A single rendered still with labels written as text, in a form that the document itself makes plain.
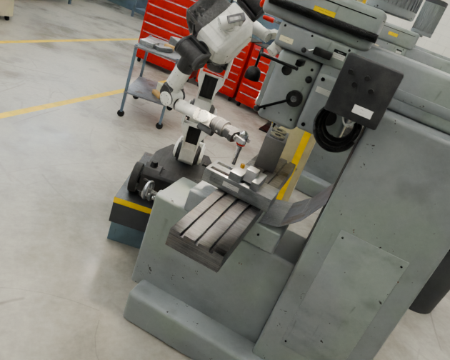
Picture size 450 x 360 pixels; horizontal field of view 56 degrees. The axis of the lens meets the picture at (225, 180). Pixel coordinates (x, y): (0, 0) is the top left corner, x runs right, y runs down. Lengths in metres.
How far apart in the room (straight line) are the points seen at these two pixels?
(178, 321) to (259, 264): 0.54
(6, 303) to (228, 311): 1.15
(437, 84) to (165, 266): 1.57
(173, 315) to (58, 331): 0.58
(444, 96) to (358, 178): 0.44
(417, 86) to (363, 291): 0.88
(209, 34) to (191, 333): 1.53
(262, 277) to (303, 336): 0.34
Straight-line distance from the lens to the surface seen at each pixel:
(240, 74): 6.94
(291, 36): 1.87
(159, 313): 2.38
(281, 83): 1.91
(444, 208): 1.84
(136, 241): 3.01
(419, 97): 1.85
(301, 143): 3.83
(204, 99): 2.64
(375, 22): 1.81
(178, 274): 2.37
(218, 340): 2.34
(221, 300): 2.33
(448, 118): 1.86
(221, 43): 2.23
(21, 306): 2.54
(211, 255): 1.60
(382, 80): 1.58
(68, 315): 2.52
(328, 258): 1.95
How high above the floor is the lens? 1.84
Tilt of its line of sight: 25 degrees down
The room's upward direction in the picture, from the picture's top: 21 degrees clockwise
